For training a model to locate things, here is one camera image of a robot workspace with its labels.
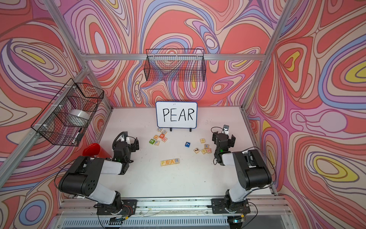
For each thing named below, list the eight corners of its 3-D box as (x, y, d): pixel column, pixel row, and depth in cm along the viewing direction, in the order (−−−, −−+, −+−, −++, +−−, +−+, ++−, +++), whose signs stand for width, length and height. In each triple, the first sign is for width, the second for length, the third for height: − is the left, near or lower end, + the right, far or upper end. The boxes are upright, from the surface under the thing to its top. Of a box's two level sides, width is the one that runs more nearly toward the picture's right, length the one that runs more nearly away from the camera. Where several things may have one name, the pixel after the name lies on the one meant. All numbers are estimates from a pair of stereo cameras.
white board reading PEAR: (158, 130, 107) (153, 113, 92) (159, 119, 114) (156, 101, 99) (196, 130, 107) (198, 113, 92) (195, 119, 114) (197, 101, 99)
